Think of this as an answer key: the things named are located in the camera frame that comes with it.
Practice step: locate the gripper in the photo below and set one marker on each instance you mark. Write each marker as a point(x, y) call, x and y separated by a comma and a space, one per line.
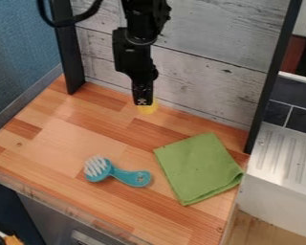
point(143, 75)

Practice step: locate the yellow toy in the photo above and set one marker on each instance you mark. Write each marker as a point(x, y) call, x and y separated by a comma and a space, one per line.
point(148, 109)

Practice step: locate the blue brush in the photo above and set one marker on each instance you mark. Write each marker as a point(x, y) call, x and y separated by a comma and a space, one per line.
point(117, 174)

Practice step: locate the green cloth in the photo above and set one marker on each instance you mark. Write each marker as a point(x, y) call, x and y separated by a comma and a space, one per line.
point(198, 167)

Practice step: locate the white grooved unit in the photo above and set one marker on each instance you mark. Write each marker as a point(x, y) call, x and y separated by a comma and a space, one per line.
point(283, 178)

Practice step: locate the black frame post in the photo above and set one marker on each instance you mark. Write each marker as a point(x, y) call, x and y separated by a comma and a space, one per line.
point(68, 48)
point(272, 76)

